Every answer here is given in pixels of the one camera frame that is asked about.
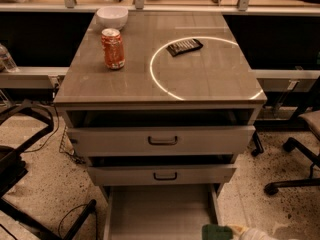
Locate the white bowl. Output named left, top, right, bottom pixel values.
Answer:
left=96, top=6, right=129, bottom=30

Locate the black floor cable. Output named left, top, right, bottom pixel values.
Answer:
left=23, top=83, right=84, bottom=165

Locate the office chair right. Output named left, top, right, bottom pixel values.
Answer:
left=264, top=110, right=320, bottom=195

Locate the grey drawer cabinet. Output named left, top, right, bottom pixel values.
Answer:
left=53, top=10, right=268, bottom=240

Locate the bottom drawer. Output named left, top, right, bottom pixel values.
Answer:
left=103, top=184, right=220, bottom=240

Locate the green and yellow sponge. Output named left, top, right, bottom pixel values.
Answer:
left=202, top=224, right=233, bottom=240

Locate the plastic water bottle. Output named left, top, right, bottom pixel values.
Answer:
left=0, top=44, right=18, bottom=72

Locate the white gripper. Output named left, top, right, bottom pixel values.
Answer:
left=229, top=225, right=277, bottom=240

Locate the orange soda can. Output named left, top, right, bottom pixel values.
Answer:
left=101, top=28, right=125, bottom=70

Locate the top drawer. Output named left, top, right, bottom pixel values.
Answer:
left=68, top=126, right=255, bottom=157

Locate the black office chair left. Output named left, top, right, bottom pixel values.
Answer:
left=0, top=100, right=96, bottom=240

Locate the middle drawer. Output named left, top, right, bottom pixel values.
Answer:
left=88, top=164, right=236, bottom=186

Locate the drawer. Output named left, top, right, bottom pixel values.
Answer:
left=88, top=164, right=236, bottom=186
left=103, top=184, right=220, bottom=240
left=68, top=126, right=255, bottom=157

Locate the black snack bar wrapper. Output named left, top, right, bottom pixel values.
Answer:
left=166, top=39, right=203, bottom=57

